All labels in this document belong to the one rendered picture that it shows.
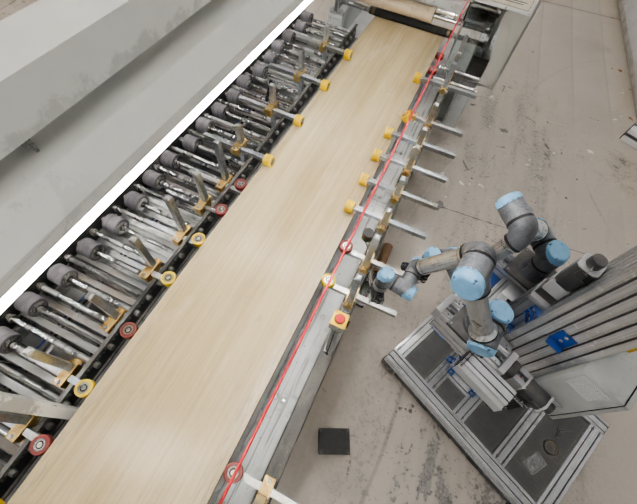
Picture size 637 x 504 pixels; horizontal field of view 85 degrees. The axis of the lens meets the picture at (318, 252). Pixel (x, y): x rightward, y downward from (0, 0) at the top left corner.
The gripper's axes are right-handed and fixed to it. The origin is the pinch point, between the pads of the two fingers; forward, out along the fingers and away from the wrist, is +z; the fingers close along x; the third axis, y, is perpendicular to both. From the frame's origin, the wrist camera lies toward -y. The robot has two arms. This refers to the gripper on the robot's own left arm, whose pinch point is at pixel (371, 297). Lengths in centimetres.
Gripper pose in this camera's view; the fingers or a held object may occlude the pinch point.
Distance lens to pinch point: 193.3
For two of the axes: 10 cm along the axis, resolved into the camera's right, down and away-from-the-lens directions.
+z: -0.7, 5.0, 8.7
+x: 9.9, 1.0, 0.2
